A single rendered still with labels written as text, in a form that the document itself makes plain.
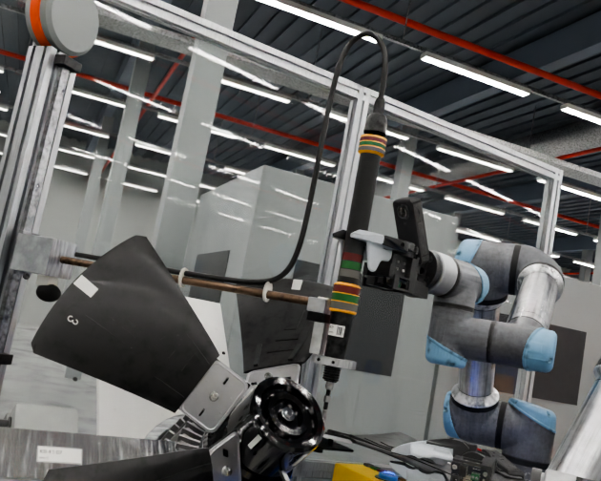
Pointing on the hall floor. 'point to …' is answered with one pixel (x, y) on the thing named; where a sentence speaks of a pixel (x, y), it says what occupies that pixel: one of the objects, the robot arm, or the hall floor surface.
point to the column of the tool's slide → (39, 67)
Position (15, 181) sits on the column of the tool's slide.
